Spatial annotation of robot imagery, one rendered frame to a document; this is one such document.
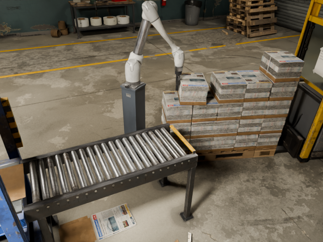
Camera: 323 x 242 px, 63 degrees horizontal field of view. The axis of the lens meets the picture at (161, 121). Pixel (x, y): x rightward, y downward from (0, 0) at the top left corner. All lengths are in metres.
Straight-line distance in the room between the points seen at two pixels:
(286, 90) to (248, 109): 0.46
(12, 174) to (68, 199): 0.53
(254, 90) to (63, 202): 2.19
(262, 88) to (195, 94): 0.75
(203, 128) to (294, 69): 1.15
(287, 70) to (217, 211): 1.66
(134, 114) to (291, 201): 1.95
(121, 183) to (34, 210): 0.60
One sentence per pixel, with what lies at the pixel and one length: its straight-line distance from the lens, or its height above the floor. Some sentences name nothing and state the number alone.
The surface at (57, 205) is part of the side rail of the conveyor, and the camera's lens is 2.04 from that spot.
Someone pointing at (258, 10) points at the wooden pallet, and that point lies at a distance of 9.15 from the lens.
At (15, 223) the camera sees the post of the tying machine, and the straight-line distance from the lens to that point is 1.80.
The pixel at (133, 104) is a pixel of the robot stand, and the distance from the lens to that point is 2.93.
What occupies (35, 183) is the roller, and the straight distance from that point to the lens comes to 2.19.
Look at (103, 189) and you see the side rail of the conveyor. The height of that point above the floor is 0.76.
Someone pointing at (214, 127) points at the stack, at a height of 0.52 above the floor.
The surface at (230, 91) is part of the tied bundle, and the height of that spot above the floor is 0.97.
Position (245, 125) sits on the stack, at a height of 0.52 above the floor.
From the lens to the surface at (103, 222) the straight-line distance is 2.81.
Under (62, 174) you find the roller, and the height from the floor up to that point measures 0.80.
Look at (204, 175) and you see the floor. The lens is 3.26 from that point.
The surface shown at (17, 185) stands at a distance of 2.22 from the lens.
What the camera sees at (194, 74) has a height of 1.06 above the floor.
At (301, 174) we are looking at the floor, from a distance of 3.69.
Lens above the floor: 2.26
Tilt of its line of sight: 33 degrees down
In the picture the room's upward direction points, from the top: 2 degrees clockwise
